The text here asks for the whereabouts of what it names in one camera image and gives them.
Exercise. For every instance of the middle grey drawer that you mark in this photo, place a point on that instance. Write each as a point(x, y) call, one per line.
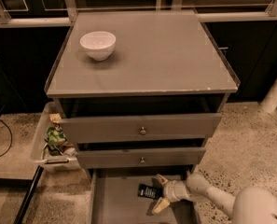
point(131, 157)

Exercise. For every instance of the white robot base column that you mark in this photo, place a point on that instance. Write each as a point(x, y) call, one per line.
point(269, 103)

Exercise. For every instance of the brass drawer knob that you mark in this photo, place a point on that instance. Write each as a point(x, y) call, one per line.
point(142, 160)
point(143, 131)

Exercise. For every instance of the tan snack packet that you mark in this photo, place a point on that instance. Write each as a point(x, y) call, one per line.
point(55, 118)

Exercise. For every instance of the brass top drawer knob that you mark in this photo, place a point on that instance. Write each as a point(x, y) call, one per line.
point(143, 131)

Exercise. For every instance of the brass middle drawer knob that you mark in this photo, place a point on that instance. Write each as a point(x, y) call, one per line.
point(142, 160)

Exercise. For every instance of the grey drawer cabinet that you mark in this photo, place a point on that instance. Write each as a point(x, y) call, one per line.
point(163, 63)

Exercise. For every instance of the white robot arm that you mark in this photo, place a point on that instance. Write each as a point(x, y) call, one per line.
point(252, 205)

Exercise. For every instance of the bottom grey open drawer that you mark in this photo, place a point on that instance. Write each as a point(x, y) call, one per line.
point(114, 197)

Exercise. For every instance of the green snack packet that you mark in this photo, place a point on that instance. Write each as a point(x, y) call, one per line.
point(56, 136)

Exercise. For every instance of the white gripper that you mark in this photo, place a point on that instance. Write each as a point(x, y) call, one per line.
point(173, 190)

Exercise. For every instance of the white ceramic bowl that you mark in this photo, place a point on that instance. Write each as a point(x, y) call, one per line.
point(99, 45)

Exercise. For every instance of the white railing bar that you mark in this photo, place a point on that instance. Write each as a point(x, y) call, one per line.
point(203, 17)

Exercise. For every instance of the dark blue rxbar wrapper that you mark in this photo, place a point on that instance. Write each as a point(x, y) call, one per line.
point(149, 192)

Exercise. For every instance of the top grey drawer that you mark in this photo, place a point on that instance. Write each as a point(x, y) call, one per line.
point(127, 128)

